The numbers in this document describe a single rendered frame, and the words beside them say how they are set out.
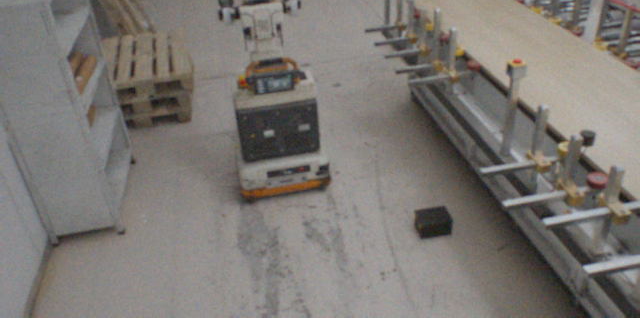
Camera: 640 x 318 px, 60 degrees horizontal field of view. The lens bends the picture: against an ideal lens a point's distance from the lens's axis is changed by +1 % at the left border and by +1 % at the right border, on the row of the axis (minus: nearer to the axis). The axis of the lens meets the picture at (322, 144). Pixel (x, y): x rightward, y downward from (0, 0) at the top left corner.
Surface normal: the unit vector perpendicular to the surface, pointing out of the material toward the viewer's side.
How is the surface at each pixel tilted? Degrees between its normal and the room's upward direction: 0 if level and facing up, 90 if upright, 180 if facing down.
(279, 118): 90
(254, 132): 90
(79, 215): 90
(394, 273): 0
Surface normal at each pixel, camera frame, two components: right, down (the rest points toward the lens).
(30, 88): 0.20, 0.51
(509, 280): -0.07, -0.84
